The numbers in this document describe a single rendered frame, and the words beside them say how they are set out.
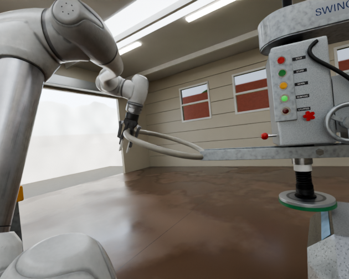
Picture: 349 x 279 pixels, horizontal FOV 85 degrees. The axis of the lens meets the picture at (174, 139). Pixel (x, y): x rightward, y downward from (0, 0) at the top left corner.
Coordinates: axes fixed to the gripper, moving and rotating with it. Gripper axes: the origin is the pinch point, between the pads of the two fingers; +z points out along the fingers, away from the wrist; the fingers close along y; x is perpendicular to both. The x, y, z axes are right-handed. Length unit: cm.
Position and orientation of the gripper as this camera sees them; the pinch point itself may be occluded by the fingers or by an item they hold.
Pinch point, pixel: (124, 146)
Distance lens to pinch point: 116.4
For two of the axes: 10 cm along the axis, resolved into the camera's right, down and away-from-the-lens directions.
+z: -2.7, 9.5, 1.4
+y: 9.6, 2.8, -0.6
